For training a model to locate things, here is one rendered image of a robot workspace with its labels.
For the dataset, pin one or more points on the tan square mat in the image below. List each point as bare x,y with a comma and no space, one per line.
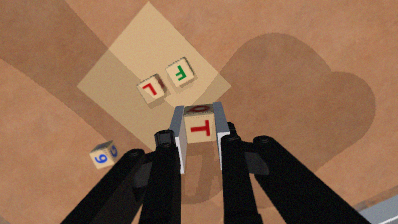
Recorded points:
147,46

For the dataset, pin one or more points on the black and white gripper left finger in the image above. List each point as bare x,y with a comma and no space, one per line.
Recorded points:
155,178

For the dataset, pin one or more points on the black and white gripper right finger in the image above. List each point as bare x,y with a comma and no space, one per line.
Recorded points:
298,194

